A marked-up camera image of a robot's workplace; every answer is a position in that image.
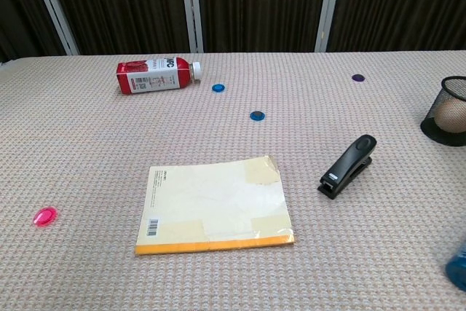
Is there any black stapler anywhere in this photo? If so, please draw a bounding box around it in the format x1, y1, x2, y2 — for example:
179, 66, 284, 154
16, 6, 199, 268
317, 134, 378, 201

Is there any cream book with orange spine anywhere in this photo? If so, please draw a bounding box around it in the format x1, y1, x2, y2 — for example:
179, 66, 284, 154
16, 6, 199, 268
134, 156, 296, 256

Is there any red juice bottle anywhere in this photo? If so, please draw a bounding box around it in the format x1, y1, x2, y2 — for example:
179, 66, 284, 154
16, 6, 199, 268
116, 56, 202, 96

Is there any woven beige tablecloth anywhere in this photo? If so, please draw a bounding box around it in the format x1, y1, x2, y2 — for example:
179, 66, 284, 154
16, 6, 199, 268
0, 50, 466, 311

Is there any black mesh pen holder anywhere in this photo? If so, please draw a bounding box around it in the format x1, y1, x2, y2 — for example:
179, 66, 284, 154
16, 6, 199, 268
419, 76, 466, 147

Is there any pink round magnet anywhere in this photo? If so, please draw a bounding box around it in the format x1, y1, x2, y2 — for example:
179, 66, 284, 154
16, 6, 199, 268
33, 207, 59, 228

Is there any beige egg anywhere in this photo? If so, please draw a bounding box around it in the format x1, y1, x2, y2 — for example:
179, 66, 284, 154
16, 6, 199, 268
435, 98, 466, 133

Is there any blue translucent bottle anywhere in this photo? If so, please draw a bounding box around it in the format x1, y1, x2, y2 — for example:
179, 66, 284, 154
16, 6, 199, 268
445, 240, 466, 293

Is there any white partition post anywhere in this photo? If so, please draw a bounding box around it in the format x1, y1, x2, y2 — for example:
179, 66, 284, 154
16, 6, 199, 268
27, 0, 81, 56
178, 0, 205, 54
315, 0, 344, 53

